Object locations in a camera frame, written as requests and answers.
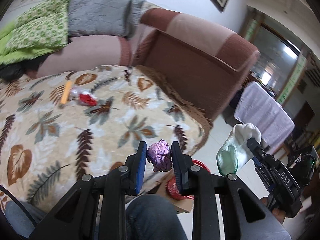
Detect white sock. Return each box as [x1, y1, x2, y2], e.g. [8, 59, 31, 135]
[216, 123, 261, 176]

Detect purple foil ball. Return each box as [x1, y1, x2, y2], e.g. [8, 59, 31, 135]
[146, 140, 172, 172]

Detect glass cabinet doors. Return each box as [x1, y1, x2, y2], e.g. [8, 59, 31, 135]
[240, 6, 310, 99]

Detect black garment on sofa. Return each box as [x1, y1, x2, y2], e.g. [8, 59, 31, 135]
[1, 54, 49, 82]

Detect leaf-patterned beige blanket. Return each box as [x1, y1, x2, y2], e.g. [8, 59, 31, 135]
[1, 66, 203, 211]

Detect flat brown cardboard sheet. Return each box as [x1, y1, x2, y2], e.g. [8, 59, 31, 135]
[155, 172, 193, 213]

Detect person's jeans leg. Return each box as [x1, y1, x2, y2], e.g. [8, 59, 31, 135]
[4, 194, 188, 240]

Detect person's right hand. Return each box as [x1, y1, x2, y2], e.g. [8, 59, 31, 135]
[260, 197, 286, 224]

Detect black cable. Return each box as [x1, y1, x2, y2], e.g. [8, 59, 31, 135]
[0, 184, 38, 227]

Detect orange long carton box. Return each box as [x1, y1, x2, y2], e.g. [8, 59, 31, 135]
[60, 80, 72, 106]

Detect red plastic mesh basket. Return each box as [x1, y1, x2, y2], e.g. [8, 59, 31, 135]
[166, 159, 211, 201]

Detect brown fabric sofa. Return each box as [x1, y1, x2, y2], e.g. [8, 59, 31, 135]
[29, 8, 260, 120]

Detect grey quilted cushion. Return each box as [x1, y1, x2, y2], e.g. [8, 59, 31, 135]
[68, 0, 144, 38]

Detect red packet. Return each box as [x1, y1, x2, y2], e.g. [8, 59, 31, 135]
[78, 92, 97, 107]

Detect green patterned quilt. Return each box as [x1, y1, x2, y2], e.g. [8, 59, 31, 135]
[1, 0, 70, 65]

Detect brown fringed throw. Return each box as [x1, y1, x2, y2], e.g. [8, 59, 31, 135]
[135, 65, 213, 145]

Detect white cloth-covered table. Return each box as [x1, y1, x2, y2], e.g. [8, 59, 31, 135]
[234, 82, 295, 154]

